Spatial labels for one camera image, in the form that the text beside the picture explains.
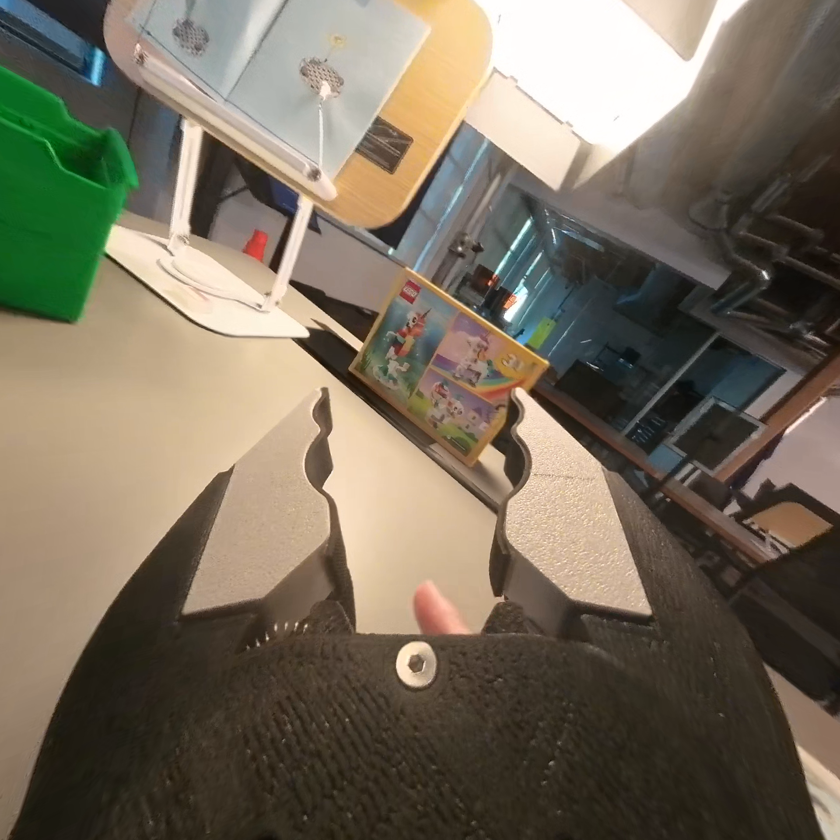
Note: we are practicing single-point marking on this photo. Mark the light blue instruction booklet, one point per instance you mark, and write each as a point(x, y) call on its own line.
point(275, 65)

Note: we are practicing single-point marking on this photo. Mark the red plastic cup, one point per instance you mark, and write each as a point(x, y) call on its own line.
point(256, 246)

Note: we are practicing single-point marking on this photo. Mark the person's right hand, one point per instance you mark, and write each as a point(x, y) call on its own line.
point(436, 610)

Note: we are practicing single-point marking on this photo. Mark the black office chair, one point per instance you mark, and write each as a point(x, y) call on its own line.
point(794, 577)

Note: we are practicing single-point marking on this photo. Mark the silver pipes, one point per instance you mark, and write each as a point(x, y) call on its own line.
point(754, 262)

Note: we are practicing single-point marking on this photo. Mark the round metal mesh page holder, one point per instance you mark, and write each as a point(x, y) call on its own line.
point(191, 33)
point(321, 77)

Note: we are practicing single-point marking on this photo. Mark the green plastic bin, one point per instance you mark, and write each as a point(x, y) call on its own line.
point(52, 216)

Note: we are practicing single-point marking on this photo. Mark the yellow lego box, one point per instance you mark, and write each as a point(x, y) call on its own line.
point(446, 367)

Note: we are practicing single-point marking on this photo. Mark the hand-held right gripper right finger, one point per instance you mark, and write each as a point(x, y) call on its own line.
point(571, 538)

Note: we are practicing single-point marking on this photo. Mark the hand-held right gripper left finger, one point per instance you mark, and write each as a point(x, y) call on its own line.
point(262, 525)

